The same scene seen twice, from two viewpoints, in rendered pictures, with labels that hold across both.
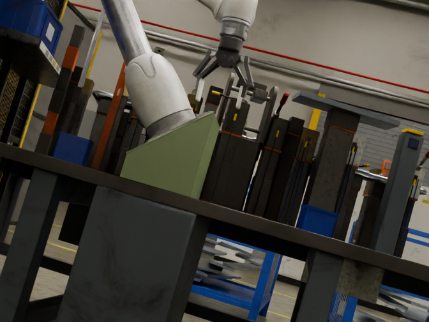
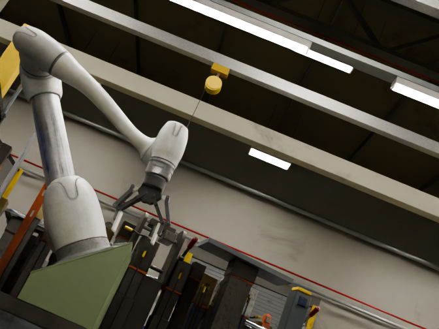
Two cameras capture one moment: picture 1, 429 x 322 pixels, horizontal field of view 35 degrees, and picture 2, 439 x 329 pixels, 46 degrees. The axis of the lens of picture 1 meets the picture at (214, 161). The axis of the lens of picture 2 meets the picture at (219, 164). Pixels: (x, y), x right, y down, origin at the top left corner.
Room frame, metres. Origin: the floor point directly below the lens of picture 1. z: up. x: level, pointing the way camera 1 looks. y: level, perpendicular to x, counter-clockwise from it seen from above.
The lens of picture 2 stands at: (0.45, 0.08, 0.66)
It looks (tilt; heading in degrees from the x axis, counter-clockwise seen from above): 23 degrees up; 353
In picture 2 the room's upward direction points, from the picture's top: 23 degrees clockwise
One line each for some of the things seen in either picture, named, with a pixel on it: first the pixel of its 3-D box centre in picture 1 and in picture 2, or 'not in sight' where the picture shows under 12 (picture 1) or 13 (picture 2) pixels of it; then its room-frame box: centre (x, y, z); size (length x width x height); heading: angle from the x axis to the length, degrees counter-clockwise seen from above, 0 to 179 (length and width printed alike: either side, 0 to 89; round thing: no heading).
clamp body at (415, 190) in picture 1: (402, 213); not in sight; (2.55, -0.74, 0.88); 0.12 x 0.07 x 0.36; 5
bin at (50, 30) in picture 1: (26, 27); not in sight; (2.21, 0.73, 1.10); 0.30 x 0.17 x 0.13; 1
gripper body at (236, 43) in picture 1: (228, 53); (151, 190); (2.11, 0.05, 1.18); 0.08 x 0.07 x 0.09; 73
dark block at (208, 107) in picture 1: (200, 142); (104, 274); (2.45, 0.07, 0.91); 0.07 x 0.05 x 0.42; 5
